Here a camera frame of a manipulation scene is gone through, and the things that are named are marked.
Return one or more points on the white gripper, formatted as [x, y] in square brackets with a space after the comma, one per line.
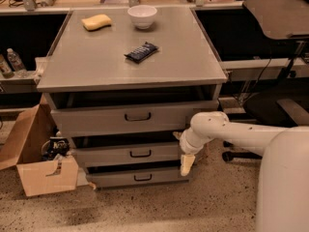
[186, 144]

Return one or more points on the grey drawer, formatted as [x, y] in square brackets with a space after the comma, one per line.
[138, 177]
[127, 154]
[89, 121]

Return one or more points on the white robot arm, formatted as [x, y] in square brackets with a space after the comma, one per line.
[283, 186]

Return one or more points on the grey drawer cabinet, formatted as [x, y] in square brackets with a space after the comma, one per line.
[90, 69]

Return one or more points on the grey bottom drawer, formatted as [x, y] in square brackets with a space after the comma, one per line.
[138, 177]

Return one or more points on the grey top drawer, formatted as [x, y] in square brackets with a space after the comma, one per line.
[89, 121]

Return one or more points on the dark blue snack packet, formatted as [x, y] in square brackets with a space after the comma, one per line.
[142, 52]

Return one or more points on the dark packaging in box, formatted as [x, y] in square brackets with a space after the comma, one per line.
[53, 147]

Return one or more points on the white bowl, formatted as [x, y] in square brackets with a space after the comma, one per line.
[142, 16]

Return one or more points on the cardboard box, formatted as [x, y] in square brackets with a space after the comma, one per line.
[23, 149]

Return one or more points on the yellow sponge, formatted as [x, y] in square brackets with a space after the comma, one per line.
[96, 21]

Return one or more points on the black office chair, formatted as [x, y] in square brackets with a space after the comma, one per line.
[283, 107]

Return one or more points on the clear water bottle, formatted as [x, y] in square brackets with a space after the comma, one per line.
[16, 63]

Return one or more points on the green labelled bottle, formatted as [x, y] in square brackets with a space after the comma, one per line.
[5, 70]

